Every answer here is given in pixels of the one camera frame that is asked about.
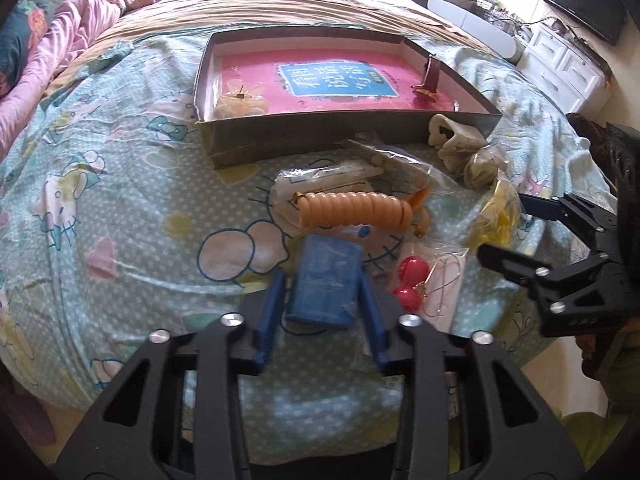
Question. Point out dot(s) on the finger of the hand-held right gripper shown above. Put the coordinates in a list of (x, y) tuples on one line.
[(542, 207), (510, 262)]

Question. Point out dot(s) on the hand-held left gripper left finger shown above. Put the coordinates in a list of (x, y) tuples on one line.
[(272, 315)]

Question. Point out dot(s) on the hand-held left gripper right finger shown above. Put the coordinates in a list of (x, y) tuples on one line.
[(372, 325)]

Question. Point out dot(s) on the bagged yellow jewelry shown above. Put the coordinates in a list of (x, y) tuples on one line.
[(497, 215)]

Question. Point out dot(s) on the bagged red ball earrings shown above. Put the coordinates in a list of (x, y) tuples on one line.
[(410, 280)]

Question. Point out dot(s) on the blue plastic box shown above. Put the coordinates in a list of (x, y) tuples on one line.
[(325, 280)]

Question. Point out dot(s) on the orange hair clip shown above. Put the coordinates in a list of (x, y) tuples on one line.
[(421, 210)]

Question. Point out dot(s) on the white hair claw clip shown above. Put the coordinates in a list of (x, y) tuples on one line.
[(455, 137)]

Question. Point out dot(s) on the clear bag with cream beads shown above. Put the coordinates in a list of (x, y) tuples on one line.
[(405, 160)]

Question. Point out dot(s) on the white earring card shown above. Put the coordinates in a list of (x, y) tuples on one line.
[(325, 175)]

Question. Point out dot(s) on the dark red clip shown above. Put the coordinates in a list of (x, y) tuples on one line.
[(431, 77)]

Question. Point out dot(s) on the grey cardboard box tray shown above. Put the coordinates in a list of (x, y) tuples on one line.
[(325, 132)]

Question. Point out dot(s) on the dark brown object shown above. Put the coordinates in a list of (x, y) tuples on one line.
[(587, 135)]

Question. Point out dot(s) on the white drawer cabinet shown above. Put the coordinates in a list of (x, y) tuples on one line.
[(560, 65)]

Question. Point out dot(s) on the cartoon cat printed bedsheet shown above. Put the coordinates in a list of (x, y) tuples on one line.
[(125, 185)]

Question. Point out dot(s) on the white and grey dresser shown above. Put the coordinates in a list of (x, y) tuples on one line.
[(465, 15)]

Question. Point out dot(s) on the pink picture book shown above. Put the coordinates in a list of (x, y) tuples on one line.
[(250, 70)]

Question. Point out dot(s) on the tan bed cover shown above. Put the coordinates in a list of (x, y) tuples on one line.
[(300, 15)]

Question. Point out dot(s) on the pink quilt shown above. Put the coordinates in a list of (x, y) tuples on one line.
[(70, 35)]

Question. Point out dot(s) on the dark floral pillow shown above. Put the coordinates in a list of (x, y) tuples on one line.
[(20, 45)]

